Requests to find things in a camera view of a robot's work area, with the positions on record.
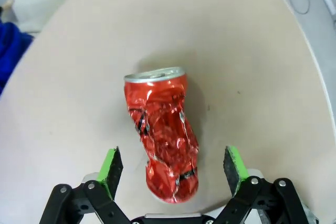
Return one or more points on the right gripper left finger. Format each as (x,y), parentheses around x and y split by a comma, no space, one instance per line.
(105,182)

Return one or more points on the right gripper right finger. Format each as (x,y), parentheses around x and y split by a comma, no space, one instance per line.
(236,171)

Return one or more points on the crushed red can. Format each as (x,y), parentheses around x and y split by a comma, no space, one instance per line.
(162,134)

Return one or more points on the person in blue hoodie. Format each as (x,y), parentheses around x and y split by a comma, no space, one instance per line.
(10,48)

